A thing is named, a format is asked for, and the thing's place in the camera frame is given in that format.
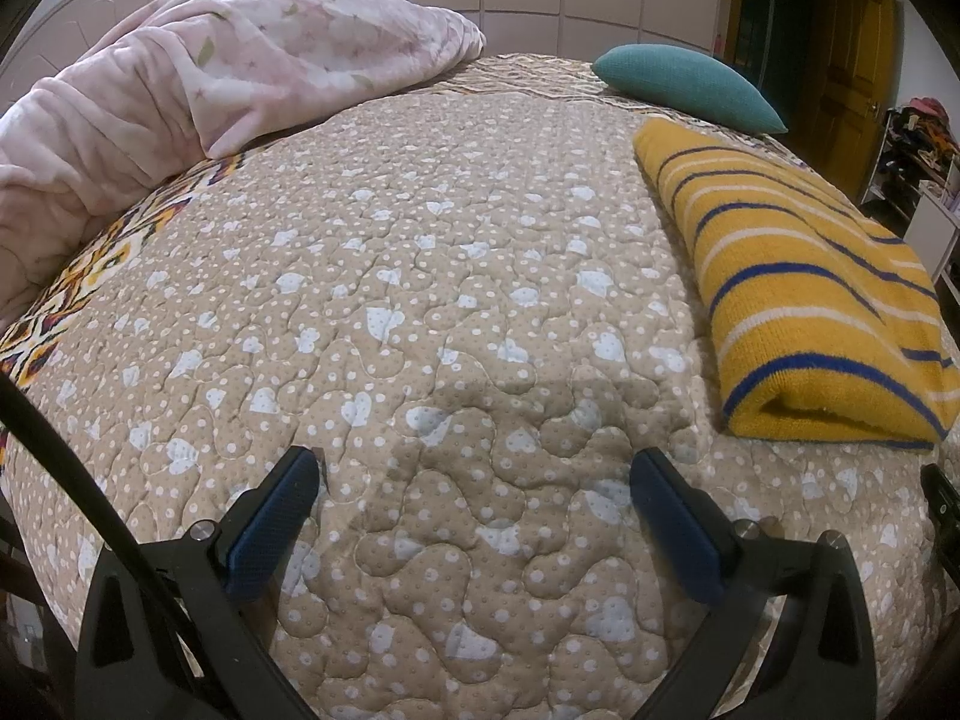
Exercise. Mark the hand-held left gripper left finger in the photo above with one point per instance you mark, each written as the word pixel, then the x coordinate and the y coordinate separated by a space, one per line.
pixel 270 517

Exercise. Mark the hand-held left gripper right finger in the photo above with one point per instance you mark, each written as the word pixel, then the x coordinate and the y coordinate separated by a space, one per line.
pixel 675 525

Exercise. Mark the pink bed headboard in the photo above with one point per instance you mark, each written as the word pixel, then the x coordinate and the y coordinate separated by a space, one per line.
pixel 67 19

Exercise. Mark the wooden door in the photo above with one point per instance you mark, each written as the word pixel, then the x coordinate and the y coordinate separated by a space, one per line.
pixel 851 82

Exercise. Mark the white cluttered shelf rack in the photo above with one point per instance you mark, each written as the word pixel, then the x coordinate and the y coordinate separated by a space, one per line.
pixel 919 165

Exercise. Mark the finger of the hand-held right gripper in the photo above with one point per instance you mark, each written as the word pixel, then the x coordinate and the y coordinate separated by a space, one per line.
pixel 943 499

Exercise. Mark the yellow striped knit sweater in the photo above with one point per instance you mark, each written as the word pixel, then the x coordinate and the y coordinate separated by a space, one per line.
pixel 795 277

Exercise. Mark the pink floral blanket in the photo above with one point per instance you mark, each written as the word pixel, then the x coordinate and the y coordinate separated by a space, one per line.
pixel 187 82

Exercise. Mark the teal pillow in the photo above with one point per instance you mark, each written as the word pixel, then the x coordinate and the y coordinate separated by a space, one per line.
pixel 686 82

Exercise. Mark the beige dotted quilted bedspread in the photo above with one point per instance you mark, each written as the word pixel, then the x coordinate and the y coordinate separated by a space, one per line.
pixel 420 300

